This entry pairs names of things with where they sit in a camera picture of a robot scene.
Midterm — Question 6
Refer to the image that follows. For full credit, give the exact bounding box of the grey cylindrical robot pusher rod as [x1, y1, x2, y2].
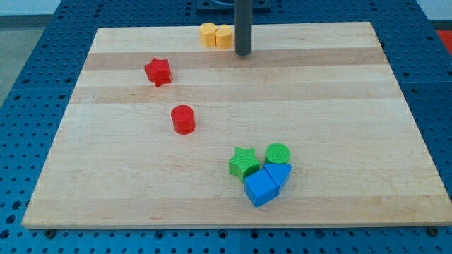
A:
[234, 0, 253, 56]

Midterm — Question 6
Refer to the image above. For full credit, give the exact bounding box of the light wooden board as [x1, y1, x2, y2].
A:
[23, 22, 451, 229]

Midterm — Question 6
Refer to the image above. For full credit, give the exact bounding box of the red star block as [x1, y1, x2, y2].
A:
[144, 58, 172, 87]

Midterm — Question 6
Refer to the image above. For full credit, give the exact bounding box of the green star block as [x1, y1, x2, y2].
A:
[229, 147, 260, 183]

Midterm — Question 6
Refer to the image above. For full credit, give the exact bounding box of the blue cube block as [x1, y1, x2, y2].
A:
[244, 169, 278, 207]

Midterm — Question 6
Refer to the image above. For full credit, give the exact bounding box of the blue triangle block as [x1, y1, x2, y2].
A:
[263, 164, 292, 196]

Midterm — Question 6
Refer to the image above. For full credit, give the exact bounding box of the yellow hexagon block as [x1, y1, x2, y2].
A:
[198, 23, 217, 47]

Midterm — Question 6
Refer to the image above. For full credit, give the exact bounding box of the yellow heart block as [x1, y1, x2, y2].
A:
[215, 25, 233, 49]

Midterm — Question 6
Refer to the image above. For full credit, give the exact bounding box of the green cylinder block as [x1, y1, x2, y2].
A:
[265, 143, 290, 164]

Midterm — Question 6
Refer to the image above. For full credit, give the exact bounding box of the red cylinder block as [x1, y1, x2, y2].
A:
[170, 104, 196, 135]

